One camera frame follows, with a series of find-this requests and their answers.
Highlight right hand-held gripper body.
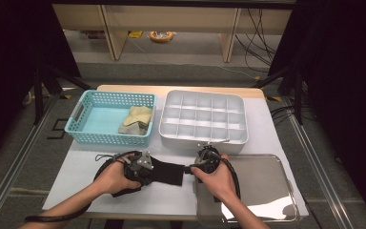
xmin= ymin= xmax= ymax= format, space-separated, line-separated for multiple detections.
xmin=195 ymin=138 xmax=231 ymax=175

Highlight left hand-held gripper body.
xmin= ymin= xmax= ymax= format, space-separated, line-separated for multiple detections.
xmin=123 ymin=151 xmax=155 ymax=187

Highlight black sock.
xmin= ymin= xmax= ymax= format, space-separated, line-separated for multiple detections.
xmin=146 ymin=156 xmax=186 ymax=188
xmin=111 ymin=185 xmax=142 ymax=198

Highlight white compartment storage box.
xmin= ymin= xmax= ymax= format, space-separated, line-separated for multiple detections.
xmin=158 ymin=89 xmax=250 ymax=155

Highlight grey sock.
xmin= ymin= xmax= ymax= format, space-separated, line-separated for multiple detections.
xmin=127 ymin=122 xmax=150 ymax=136
xmin=117 ymin=123 xmax=136 ymax=135

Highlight pale yellow sock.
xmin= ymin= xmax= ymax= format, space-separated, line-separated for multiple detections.
xmin=129 ymin=105 xmax=153 ymax=117
xmin=123 ymin=109 xmax=153 ymax=129

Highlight transparent box lid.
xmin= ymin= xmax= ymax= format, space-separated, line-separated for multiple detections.
xmin=193 ymin=154 xmax=300 ymax=223

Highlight blue plastic basket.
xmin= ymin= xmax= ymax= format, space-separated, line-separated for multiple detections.
xmin=64 ymin=90 xmax=157 ymax=148

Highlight person's right hand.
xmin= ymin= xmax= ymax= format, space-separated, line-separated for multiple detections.
xmin=190 ymin=154 xmax=237 ymax=203

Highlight black metal stand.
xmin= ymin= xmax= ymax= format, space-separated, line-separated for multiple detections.
xmin=32 ymin=63 xmax=93 ymax=125
xmin=252 ymin=65 xmax=304 ymax=125

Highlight orange tape roll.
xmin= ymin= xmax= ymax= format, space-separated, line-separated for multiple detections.
xmin=149 ymin=31 xmax=174 ymax=44

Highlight beige wooden desk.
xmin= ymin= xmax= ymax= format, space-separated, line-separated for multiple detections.
xmin=51 ymin=3 xmax=295 ymax=63

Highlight purple packet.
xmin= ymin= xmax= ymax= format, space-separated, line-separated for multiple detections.
xmin=87 ymin=31 xmax=107 ymax=40

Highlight black curtain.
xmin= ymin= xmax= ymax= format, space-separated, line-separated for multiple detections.
xmin=0 ymin=0 xmax=82 ymax=166
xmin=268 ymin=0 xmax=366 ymax=220

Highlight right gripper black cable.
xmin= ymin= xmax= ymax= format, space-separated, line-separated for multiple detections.
xmin=218 ymin=156 xmax=242 ymax=201

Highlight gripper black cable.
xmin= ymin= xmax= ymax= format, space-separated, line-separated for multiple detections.
xmin=218 ymin=156 xmax=242 ymax=201
xmin=24 ymin=150 xmax=139 ymax=223

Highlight black cables beside rail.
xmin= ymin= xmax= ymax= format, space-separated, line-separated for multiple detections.
xmin=270 ymin=104 xmax=299 ymax=127

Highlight white floor cable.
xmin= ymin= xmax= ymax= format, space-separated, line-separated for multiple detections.
xmin=215 ymin=65 xmax=261 ymax=80

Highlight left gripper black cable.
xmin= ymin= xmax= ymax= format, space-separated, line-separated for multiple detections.
xmin=24 ymin=150 xmax=139 ymax=223

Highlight aluminium floor rail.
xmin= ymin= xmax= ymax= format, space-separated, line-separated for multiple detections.
xmin=0 ymin=94 xmax=60 ymax=229
xmin=280 ymin=96 xmax=354 ymax=229

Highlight bundle of black floor cables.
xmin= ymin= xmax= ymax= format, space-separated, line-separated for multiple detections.
xmin=234 ymin=8 xmax=284 ymax=73

